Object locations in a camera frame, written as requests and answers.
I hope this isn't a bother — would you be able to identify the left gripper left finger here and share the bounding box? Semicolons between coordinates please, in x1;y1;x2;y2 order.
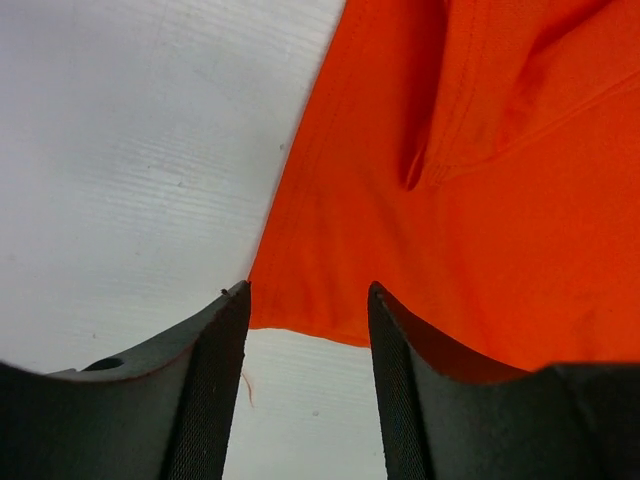
1;281;250;479

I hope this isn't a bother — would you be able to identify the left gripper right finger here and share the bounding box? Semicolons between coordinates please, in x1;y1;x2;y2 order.
368;283;639;479

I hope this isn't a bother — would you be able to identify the orange t-shirt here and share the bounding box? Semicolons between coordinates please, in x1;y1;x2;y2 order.
250;1;639;369

